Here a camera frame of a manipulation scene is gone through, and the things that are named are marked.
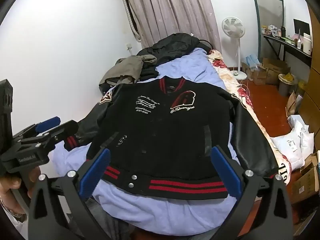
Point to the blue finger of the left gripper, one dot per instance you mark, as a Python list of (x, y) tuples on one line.
[(48, 124)]

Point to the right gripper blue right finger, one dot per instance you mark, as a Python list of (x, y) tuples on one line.
[(229, 171)]

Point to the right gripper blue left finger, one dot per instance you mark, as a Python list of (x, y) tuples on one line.
[(91, 172)]

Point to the black red varsity jacket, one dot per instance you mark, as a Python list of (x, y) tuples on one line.
[(160, 135)]

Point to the light blue bed sheet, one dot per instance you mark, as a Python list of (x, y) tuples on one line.
[(160, 215)]

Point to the floral red cream blanket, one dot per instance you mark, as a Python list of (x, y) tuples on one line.
[(266, 106)]

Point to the white plastic bag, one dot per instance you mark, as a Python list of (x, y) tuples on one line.
[(297, 145)]

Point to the olive grey garment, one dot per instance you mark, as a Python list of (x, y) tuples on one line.
[(126, 70)]

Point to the brown paper bag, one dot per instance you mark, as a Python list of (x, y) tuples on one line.
[(293, 104)]

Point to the brown wooden wardrobe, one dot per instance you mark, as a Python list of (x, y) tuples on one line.
[(309, 108)]

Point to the grey trash bin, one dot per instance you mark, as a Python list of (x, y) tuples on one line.
[(285, 83)]

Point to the cardboard boxes pile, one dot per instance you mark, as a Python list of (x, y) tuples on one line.
[(267, 72)]

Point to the blue face mask pack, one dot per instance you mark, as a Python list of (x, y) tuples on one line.
[(252, 61)]

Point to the black desk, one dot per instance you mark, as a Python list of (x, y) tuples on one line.
[(287, 48)]

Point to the black puffy jacket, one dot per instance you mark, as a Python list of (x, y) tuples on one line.
[(172, 47)]

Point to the white standing fan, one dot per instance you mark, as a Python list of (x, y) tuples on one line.
[(234, 29)]

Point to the pink grey curtain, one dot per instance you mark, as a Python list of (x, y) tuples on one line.
[(154, 20)]

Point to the black monitor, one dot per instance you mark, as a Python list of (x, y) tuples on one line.
[(301, 27)]

